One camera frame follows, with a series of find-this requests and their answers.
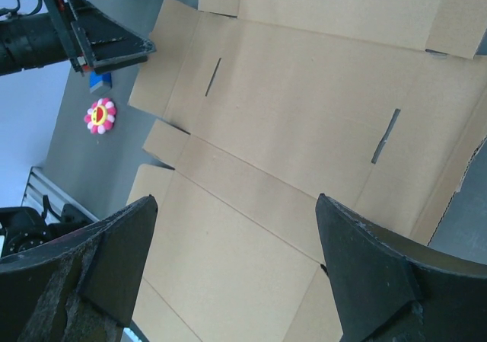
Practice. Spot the blue eraser block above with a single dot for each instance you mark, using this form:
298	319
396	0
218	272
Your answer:
100	84

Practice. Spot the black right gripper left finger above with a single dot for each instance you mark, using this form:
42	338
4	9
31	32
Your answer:
82	286

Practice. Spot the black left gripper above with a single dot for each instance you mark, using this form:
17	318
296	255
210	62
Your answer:
79	32

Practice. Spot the brown cardboard box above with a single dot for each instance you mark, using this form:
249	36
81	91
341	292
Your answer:
263	105

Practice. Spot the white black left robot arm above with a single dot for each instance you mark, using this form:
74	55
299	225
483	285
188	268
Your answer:
18	51

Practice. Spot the pink plush flower toy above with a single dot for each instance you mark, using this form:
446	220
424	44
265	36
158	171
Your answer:
101	116

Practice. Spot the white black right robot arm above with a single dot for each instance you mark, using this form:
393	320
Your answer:
30	231

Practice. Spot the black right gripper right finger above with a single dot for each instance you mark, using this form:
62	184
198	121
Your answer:
387	287

